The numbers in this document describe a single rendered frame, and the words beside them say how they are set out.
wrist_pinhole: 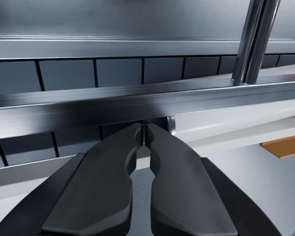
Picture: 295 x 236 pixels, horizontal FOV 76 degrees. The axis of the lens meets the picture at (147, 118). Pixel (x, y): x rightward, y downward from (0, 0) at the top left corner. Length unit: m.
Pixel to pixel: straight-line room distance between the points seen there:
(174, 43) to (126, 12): 0.06
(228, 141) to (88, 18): 0.17
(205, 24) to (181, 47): 0.07
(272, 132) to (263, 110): 0.06
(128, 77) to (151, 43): 0.03
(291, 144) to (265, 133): 0.22
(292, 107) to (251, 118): 0.04
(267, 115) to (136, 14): 0.15
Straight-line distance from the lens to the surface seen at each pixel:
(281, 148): 0.42
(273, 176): 0.52
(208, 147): 0.19
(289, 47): 0.27
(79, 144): 0.18
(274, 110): 0.19
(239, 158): 0.39
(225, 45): 0.20
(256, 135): 0.22
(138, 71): 0.16
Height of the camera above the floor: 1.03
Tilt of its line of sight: 56 degrees down
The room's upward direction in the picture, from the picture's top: 143 degrees clockwise
